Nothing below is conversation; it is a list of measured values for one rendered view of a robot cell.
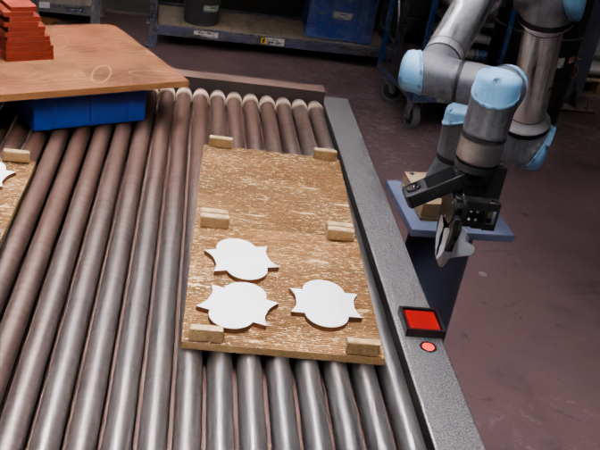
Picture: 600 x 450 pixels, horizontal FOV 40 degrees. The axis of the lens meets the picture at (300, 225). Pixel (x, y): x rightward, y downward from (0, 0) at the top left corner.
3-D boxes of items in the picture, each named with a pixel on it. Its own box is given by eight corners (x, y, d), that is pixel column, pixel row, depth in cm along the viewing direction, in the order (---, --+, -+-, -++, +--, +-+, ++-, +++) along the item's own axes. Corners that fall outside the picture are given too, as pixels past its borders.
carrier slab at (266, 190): (338, 164, 213) (339, 159, 212) (355, 245, 177) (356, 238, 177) (203, 149, 209) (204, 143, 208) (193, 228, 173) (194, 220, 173)
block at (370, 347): (377, 351, 142) (380, 338, 141) (379, 357, 141) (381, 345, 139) (344, 348, 142) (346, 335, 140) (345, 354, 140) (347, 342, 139)
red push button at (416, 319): (431, 317, 158) (433, 311, 157) (439, 336, 153) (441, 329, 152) (402, 315, 157) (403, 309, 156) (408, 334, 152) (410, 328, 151)
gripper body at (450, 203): (493, 235, 142) (512, 172, 136) (445, 231, 141) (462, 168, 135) (480, 214, 149) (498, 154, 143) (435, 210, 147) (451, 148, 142)
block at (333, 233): (352, 238, 176) (354, 227, 175) (353, 243, 175) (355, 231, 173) (325, 236, 176) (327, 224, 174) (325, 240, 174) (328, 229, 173)
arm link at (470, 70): (472, 53, 148) (459, 67, 138) (535, 66, 144) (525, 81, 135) (464, 95, 151) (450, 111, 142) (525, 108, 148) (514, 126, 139)
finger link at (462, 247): (469, 277, 147) (482, 232, 142) (437, 274, 146) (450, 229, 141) (464, 268, 149) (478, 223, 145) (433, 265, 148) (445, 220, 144)
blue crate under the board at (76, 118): (102, 80, 240) (103, 47, 235) (147, 121, 219) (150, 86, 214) (-6, 88, 223) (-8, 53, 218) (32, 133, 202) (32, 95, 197)
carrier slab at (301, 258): (355, 245, 177) (357, 238, 177) (383, 365, 142) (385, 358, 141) (194, 229, 173) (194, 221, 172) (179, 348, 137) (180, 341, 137)
